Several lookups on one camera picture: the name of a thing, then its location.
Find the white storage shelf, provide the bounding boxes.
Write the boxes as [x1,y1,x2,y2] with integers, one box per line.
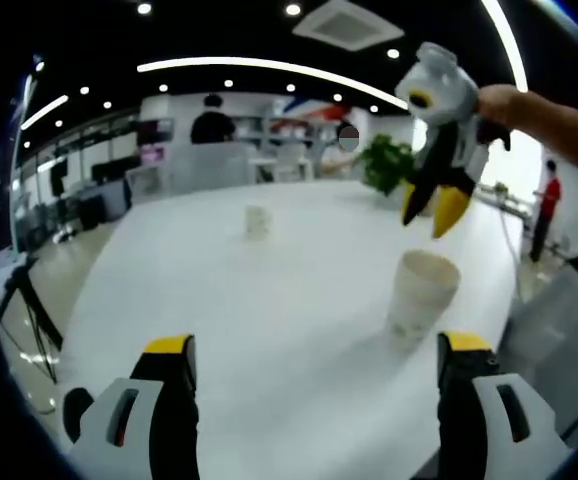
[233,113,320,151]

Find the wall display screen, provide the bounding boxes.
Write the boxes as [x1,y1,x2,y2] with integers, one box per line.
[137,118,176,164]

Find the long curved ceiling light strip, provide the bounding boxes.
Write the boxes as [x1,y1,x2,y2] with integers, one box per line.
[136,56,411,110]

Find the green potted plant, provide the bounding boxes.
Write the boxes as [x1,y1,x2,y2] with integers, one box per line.
[352,133,420,197]

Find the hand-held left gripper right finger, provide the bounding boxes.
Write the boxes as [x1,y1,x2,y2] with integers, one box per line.
[436,329,574,480]

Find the straight long ceiling light strip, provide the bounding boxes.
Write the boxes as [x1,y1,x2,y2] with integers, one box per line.
[481,0,530,95]

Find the round ceiling spotlights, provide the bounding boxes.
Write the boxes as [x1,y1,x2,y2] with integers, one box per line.
[28,0,405,151]

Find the person's right hand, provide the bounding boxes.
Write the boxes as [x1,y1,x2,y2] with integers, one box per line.
[476,83,526,132]

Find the grey mesh office chair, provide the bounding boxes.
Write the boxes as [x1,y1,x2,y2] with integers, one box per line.
[498,264,578,444]

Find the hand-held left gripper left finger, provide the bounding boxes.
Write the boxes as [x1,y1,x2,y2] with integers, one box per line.
[68,333,200,480]

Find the short ceiling light bar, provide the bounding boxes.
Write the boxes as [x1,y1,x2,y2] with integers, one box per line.
[20,93,70,132]

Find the ceiling air conditioner vent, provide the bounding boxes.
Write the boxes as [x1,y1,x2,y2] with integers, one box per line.
[291,0,406,52]

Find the white table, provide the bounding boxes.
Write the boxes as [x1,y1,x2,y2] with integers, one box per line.
[56,179,526,480]

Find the red blue wall graphic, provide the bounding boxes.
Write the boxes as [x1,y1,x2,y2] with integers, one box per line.
[272,96,353,122]

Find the grey partition panel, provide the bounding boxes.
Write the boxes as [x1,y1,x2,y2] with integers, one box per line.
[168,142,261,194]

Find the black tripod stand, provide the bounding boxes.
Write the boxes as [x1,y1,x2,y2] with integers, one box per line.
[0,255,66,386]

